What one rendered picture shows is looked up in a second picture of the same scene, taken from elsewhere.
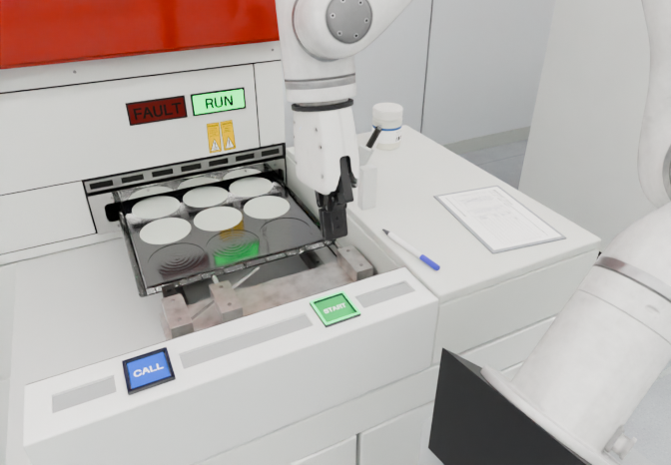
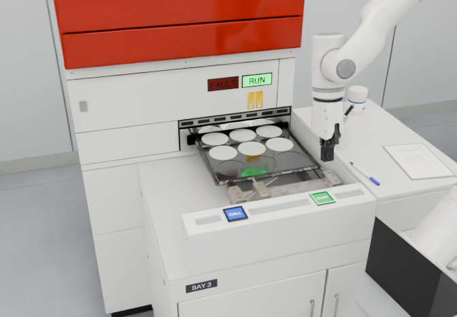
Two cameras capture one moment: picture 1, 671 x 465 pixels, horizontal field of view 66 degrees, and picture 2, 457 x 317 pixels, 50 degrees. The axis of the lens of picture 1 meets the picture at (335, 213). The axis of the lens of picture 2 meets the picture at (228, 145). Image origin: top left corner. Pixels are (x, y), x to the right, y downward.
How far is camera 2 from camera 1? 0.67 m
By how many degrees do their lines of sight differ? 8
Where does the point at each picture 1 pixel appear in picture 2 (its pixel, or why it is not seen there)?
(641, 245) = not seen: outside the picture
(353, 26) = (347, 72)
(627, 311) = not seen: outside the picture
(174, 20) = (242, 37)
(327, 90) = (331, 94)
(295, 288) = (297, 190)
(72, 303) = (173, 187)
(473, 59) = (432, 39)
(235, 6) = (275, 29)
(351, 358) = (329, 224)
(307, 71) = (324, 85)
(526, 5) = not seen: outside the picture
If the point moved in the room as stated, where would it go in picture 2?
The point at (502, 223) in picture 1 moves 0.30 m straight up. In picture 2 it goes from (420, 164) to (441, 75)
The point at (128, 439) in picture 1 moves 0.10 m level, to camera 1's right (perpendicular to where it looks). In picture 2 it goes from (226, 243) to (263, 247)
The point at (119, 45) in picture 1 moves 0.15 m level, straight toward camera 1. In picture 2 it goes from (212, 49) to (222, 64)
